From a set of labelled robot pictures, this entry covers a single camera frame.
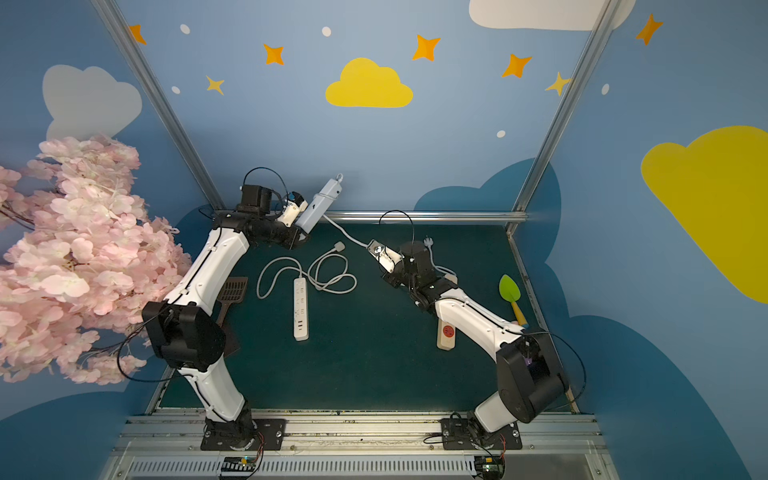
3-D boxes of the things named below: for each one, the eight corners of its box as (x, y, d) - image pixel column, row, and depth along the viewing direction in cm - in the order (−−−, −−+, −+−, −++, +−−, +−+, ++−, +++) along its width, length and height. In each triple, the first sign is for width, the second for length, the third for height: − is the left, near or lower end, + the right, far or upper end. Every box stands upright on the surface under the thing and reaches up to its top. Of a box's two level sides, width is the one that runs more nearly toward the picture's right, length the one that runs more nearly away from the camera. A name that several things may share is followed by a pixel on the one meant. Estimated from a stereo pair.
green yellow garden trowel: (510, 327, 97) (514, 323, 95) (497, 279, 110) (499, 274, 107) (527, 327, 98) (530, 323, 95) (511, 279, 110) (514, 274, 107)
